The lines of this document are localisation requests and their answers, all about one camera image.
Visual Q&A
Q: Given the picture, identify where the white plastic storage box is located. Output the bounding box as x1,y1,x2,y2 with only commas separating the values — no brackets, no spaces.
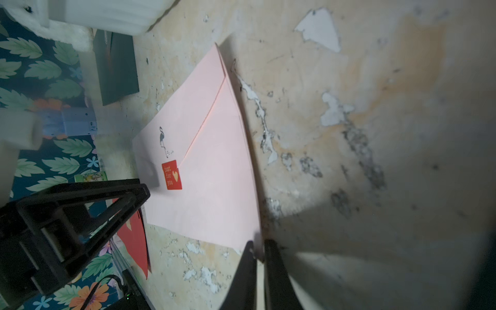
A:
45,0,174,36

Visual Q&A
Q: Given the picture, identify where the white teddy bear pink shirt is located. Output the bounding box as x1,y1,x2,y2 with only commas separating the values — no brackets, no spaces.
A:
1,1,93,52

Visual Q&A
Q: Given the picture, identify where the red envelope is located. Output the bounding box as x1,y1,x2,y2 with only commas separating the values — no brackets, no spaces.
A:
112,209,150,281

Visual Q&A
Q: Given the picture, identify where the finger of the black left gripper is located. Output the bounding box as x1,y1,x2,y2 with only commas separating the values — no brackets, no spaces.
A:
15,182,151,287

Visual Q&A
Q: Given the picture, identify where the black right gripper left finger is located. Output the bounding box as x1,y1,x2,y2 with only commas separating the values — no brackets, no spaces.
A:
220,241,257,310

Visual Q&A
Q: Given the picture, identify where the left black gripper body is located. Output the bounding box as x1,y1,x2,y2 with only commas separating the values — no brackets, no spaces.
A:
1,205,50,309

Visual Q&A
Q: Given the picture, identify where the dark green envelope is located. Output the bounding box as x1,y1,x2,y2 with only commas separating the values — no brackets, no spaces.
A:
94,30,140,105

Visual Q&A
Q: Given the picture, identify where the pink envelope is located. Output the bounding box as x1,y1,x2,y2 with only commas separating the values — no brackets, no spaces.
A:
133,45,262,250

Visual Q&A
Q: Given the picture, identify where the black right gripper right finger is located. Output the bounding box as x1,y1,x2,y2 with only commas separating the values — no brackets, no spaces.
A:
263,240,303,310

